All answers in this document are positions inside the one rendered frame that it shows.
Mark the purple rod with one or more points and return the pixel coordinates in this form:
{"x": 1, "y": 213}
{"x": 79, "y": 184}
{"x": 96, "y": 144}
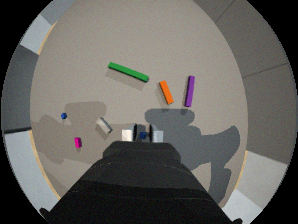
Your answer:
{"x": 189, "y": 92}

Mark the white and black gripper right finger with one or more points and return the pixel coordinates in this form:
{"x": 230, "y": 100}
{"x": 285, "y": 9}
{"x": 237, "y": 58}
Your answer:
{"x": 155, "y": 135}

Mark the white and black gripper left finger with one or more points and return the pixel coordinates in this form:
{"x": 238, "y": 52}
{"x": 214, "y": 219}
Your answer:
{"x": 130, "y": 133}

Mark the green rod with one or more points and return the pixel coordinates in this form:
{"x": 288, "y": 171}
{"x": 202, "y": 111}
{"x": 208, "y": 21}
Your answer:
{"x": 128, "y": 71}

